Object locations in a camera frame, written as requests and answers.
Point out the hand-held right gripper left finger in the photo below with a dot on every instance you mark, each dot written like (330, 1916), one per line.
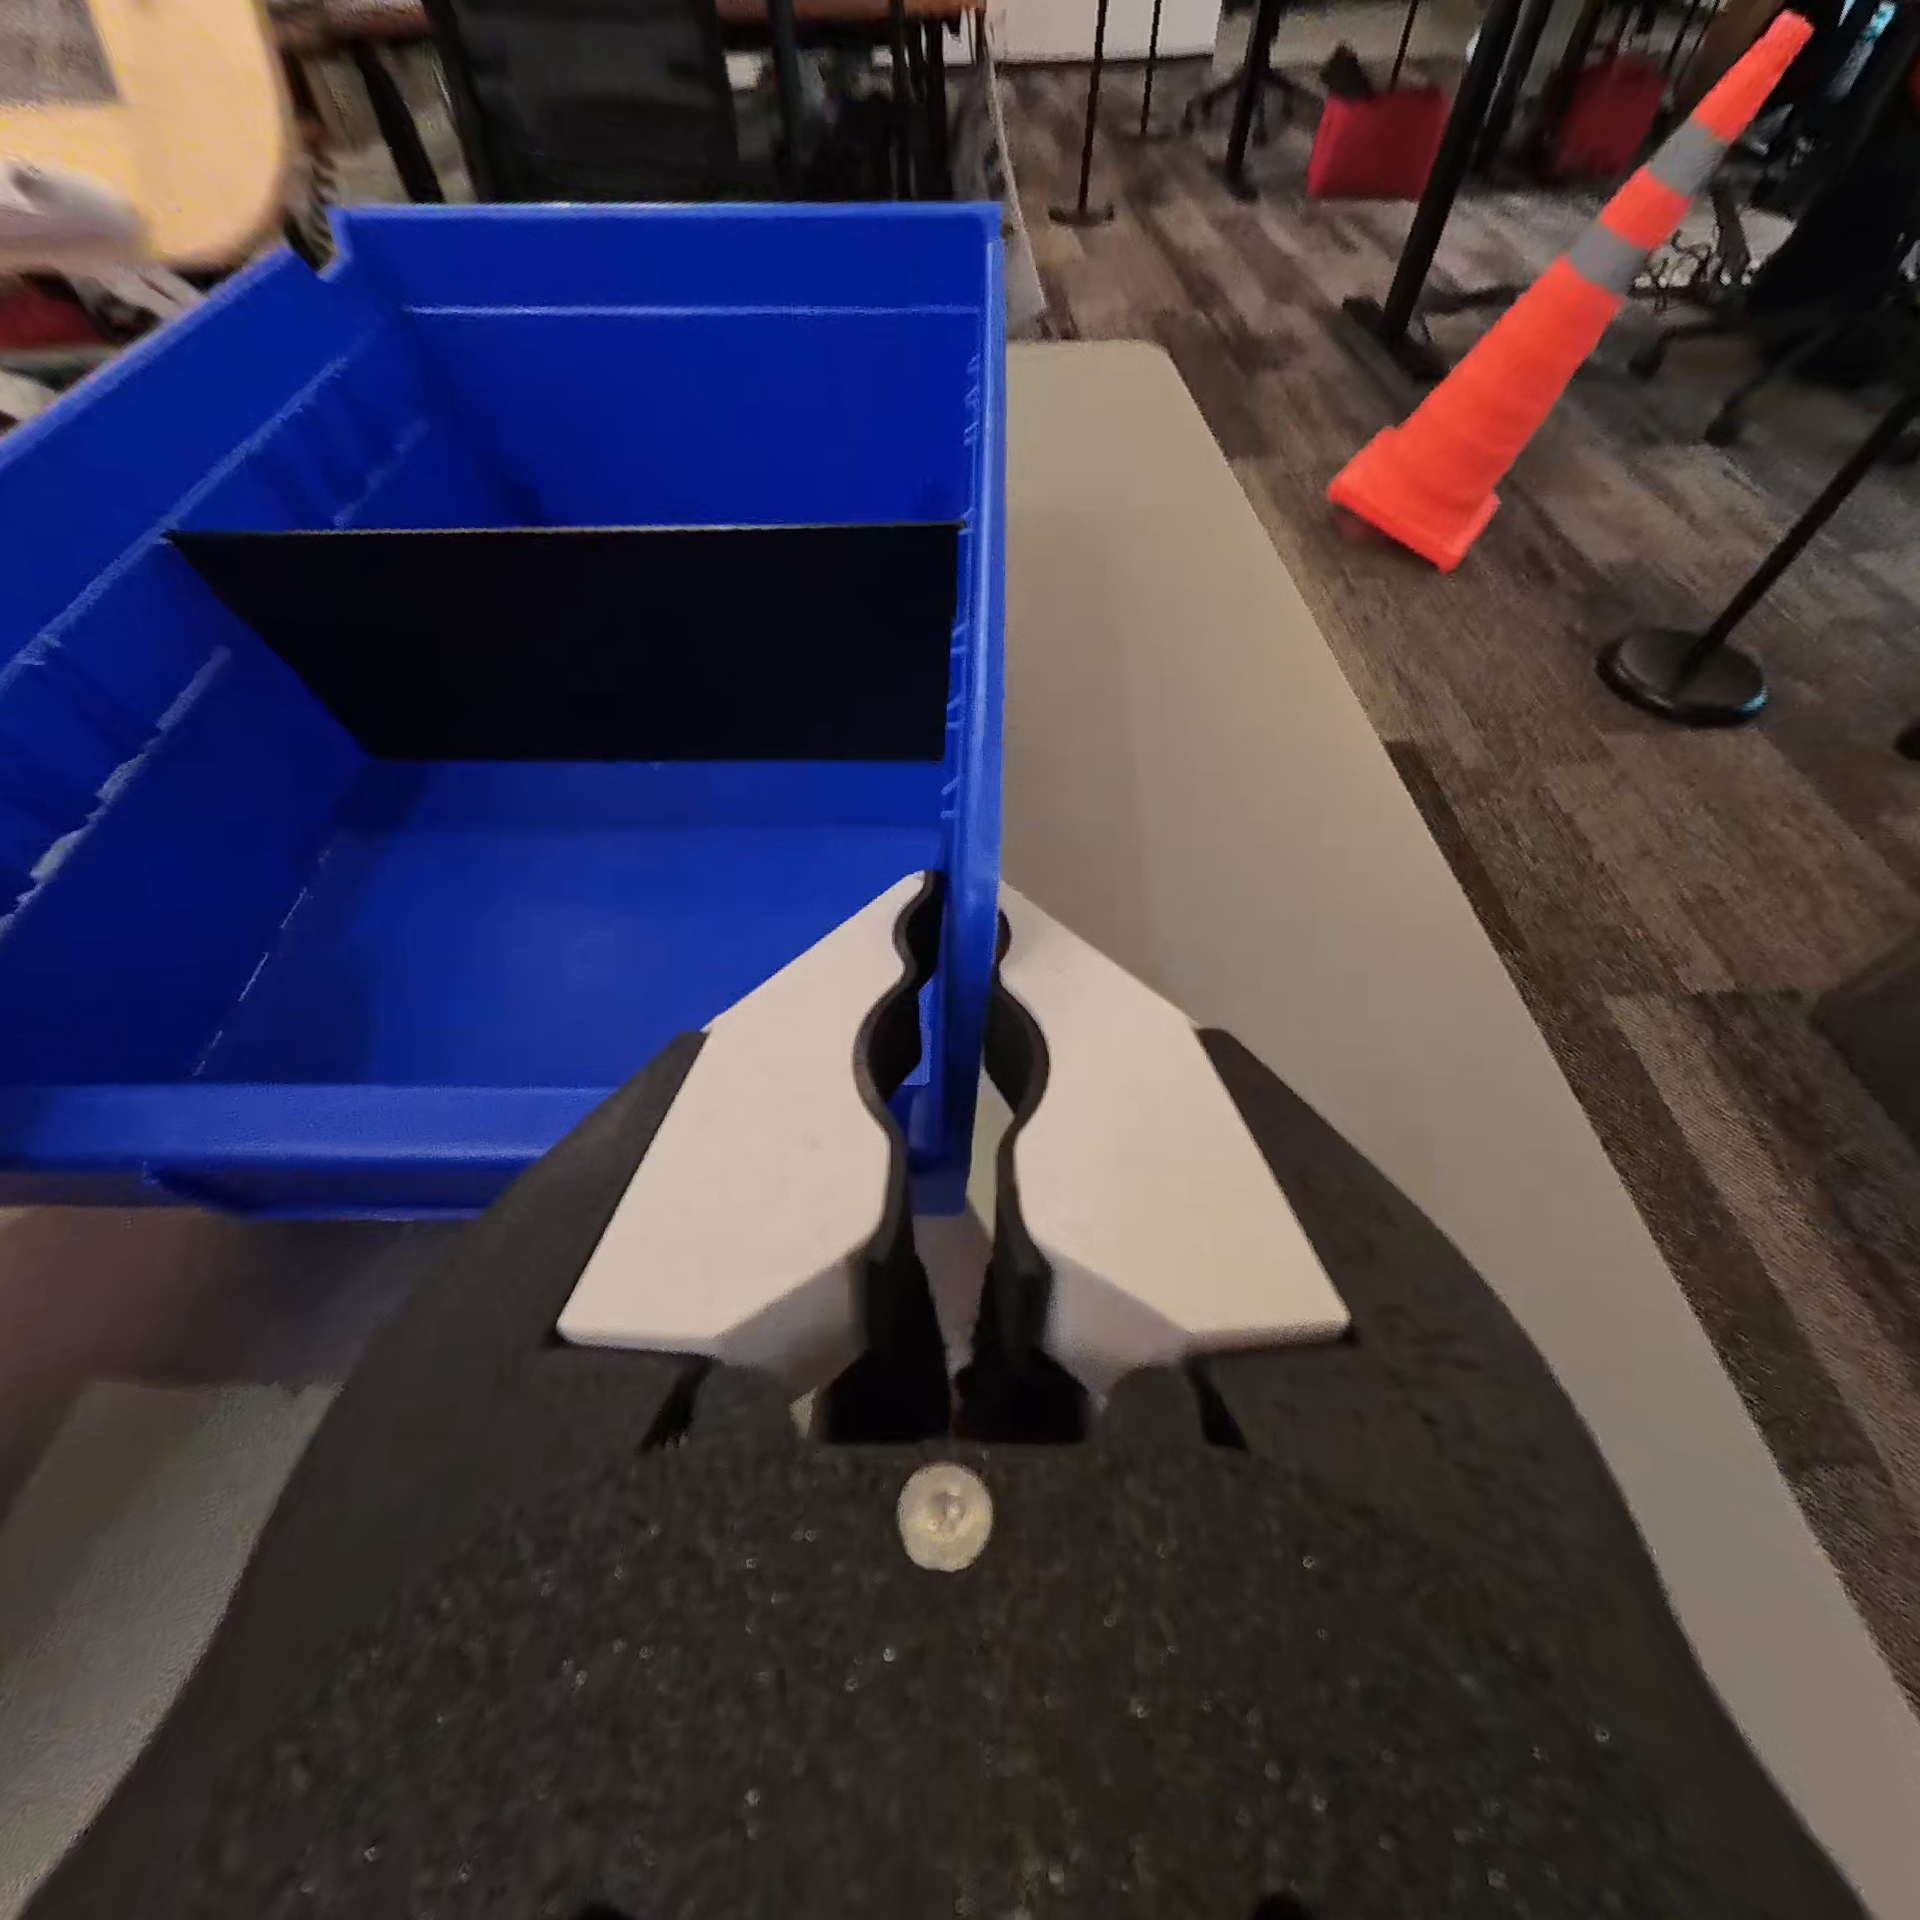
(751, 1171)

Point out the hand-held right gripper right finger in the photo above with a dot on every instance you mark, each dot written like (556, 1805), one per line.
(1154, 1200)

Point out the blue plastic bin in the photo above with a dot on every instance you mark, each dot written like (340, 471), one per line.
(601, 931)

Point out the grey desk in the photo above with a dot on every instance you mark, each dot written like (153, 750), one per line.
(1200, 750)

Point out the black bin divider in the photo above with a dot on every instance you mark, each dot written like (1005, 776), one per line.
(601, 645)

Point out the orange traffic cone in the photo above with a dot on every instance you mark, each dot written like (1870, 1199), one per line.
(1501, 391)

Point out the red bag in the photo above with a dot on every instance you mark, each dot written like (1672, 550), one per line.
(1380, 143)
(1604, 120)

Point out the black office chair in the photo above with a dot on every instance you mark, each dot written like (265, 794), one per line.
(601, 91)

